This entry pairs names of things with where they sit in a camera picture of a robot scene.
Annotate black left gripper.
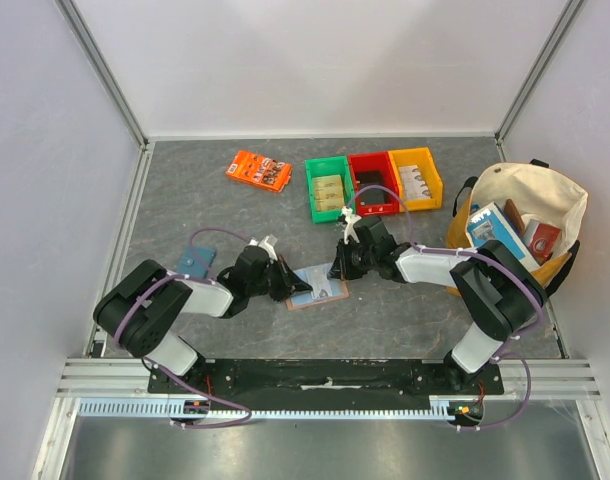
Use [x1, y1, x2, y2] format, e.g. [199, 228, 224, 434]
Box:
[247, 254, 312, 302]

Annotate gold cards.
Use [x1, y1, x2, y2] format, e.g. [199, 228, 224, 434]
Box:
[312, 175, 345, 212]

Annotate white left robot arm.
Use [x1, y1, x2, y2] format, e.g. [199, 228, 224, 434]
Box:
[93, 241, 313, 393]

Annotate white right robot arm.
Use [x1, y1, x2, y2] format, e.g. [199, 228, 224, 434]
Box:
[328, 207, 548, 394]

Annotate black card in red bin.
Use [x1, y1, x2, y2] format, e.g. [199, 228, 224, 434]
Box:
[356, 171, 386, 206]

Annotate teal card wallet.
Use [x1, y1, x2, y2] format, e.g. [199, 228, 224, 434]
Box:
[176, 246, 217, 278]

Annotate white cards in yellow bin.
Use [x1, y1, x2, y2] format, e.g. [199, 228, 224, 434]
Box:
[398, 165, 431, 201]

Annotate green plastic bin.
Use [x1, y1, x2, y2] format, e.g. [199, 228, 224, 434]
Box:
[306, 156, 354, 224]

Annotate red plastic bin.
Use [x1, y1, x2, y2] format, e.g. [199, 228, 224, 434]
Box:
[348, 151, 400, 217]

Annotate orange snack box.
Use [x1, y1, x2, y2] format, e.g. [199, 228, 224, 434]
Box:
[225, 150, 292, 193]

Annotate yellow plastic bin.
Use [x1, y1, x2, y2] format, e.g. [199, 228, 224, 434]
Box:
[388, 147, 443, 212]

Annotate blue razor box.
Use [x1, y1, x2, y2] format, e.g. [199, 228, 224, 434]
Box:
[466, 202, 539, 271]

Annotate brown wallet in bag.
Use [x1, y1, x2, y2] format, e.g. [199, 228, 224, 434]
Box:
[503, 199, 526, 236]

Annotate red box in bag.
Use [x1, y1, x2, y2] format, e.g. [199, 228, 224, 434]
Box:
[523, 219, 561, 265]

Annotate cream and mustard tote bag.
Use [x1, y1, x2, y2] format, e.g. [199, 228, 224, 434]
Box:
[446, 160, 588, 296]

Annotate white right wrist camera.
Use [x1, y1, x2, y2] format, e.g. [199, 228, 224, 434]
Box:
[339, 206, 362, 245]

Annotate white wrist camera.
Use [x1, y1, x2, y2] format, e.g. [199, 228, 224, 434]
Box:
[339, 206, 362, 245]
[249, 235, 278, 261]

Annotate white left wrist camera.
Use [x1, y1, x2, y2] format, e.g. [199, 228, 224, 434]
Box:
[249, 235, 278, 261]

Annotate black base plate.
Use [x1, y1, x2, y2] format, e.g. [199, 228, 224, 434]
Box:
[147, 357, 506, 411]

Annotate slotted cable duct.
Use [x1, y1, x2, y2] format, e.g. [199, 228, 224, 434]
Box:
[77, 394, 486, 420]

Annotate aluminium corner post left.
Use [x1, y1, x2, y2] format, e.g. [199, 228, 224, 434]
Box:
[54, 0, 151, 151]

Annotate aluminium corner post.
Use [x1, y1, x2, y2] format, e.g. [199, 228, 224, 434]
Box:
[494, 0, 586, 149]
[54, 0, 151, 151]

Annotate aluminium corner post right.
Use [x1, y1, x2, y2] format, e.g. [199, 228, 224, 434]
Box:
[494, 0, 586, 149]

